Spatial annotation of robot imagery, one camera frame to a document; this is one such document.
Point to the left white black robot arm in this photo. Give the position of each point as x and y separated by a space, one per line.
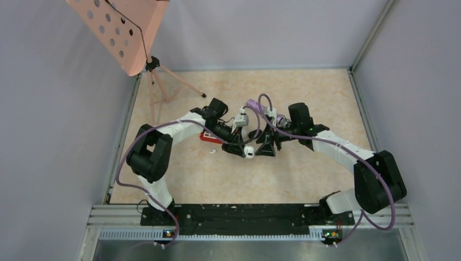
150 155

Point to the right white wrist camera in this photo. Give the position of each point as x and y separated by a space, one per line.
271 113

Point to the purple glitter microphone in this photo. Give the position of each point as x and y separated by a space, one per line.
254 105

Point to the white square earbud case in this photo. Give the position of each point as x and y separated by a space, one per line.
249 151

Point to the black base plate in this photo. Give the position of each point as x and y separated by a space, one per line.
244 219

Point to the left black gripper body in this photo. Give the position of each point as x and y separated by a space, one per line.
234 137

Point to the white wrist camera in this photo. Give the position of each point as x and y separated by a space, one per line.
271 113
241 120

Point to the pink perforated music stand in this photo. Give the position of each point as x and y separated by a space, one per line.
127 29

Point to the aluminium front rail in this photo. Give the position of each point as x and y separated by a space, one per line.
122 222

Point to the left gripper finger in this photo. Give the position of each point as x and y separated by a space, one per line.
242 138
237 150

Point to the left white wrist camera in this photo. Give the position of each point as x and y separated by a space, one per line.
241 120

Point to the red grid box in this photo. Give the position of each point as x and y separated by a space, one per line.
206 136

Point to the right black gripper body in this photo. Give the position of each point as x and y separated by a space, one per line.
284 137

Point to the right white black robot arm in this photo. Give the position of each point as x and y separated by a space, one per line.
367 167

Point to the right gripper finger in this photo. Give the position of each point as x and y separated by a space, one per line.
278 138
266 147

